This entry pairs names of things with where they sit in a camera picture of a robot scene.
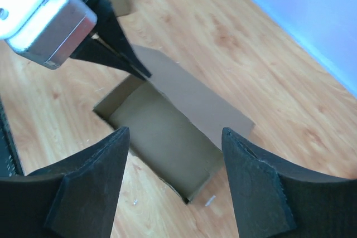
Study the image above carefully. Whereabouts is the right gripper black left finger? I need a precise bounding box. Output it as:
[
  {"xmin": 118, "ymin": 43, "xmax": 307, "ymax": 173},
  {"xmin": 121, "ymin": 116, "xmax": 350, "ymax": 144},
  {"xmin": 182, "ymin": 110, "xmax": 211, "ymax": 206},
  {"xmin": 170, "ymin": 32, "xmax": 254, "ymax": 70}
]
[{"xmin": 1, "ymin": 127, "xmax": 130, "ymax": 237}]

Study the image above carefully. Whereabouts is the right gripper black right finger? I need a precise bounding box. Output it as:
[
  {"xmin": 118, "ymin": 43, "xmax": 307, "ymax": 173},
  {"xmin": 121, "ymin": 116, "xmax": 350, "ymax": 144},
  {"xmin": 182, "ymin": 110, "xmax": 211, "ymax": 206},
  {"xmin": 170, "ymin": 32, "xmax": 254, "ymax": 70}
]
[{"xmin": 221, "ymin": 127, "xmax": 356, "ymax": 237}]

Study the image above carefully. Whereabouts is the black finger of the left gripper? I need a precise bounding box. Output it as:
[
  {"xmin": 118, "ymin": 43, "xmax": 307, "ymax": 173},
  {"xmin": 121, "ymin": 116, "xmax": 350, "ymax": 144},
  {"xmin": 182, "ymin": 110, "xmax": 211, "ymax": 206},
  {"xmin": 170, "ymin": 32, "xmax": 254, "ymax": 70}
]
[
  {"xmin": 70, "ymin": 37, "xmax": 146, "ymax": 80},
  {"xmin": 96, "ymin": 0, "xmax": 152, "ymax": 78}
]

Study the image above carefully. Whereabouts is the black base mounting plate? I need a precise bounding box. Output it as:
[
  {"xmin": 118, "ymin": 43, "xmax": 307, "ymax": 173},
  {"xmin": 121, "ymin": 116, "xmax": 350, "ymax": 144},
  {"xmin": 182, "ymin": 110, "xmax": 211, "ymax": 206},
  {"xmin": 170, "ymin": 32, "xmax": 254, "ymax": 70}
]
[{"xmin": 0, "ymin": 101, "xmax": 24, "ymax": 177}]

